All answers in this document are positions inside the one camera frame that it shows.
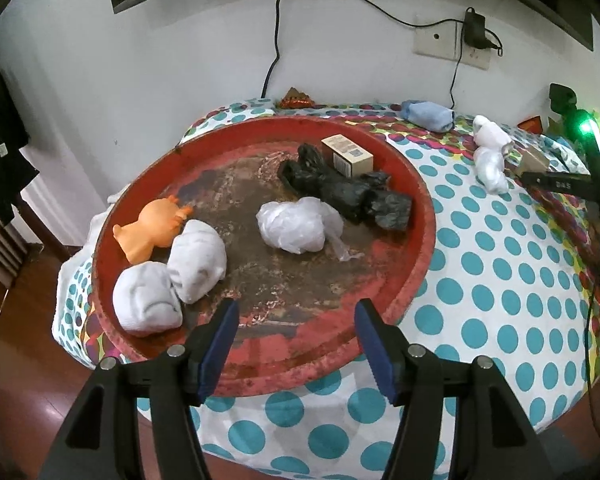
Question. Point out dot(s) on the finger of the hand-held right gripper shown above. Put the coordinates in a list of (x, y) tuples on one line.
[(560, 182)]

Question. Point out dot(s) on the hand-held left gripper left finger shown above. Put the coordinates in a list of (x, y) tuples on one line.
[(220, 345)]

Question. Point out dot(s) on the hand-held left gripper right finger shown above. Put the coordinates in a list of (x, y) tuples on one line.
[(377, 350)]

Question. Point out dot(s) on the small beige cardboard box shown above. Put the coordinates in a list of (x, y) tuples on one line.
[(532, 161)]

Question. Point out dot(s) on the round red tray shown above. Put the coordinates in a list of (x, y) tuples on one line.
[(280, 285)]

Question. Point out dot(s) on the white ribbed sock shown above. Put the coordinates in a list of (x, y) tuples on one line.
[(200, 260)]

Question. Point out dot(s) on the orange rubber duck toy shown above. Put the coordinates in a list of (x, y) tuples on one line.
[(152, 225)]

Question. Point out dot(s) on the white plastic bag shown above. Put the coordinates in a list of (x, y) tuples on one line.
[(290, 225)]

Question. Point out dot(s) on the black plastic bag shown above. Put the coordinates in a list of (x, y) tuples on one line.
[(350, 195)]

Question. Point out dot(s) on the brown cardboard box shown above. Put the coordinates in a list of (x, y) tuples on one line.
[(350, 160)]

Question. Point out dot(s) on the red snack packet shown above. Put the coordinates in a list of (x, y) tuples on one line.
[(530, 125)]

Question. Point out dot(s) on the blue sock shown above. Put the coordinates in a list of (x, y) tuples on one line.
[(427, 115)]

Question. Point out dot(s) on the black charger adapter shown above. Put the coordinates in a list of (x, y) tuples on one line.
[(474, 30)]

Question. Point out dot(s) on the orange wrapper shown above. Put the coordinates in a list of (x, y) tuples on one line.
[(296, 99)]

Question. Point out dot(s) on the white wall socket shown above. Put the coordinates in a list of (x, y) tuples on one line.
[(435, 40)]

